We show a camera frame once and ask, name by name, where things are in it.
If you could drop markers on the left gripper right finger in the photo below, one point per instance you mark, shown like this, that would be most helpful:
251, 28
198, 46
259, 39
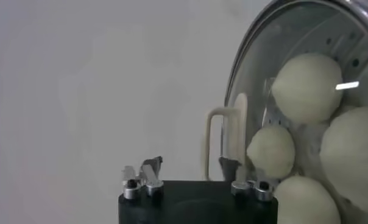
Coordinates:
231, 170

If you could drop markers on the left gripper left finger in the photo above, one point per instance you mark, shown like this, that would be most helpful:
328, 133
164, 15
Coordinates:
152, 179

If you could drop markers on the white steamed baozi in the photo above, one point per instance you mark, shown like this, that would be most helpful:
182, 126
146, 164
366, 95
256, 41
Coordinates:
270, 152
351, 158
306, 204
307, 88

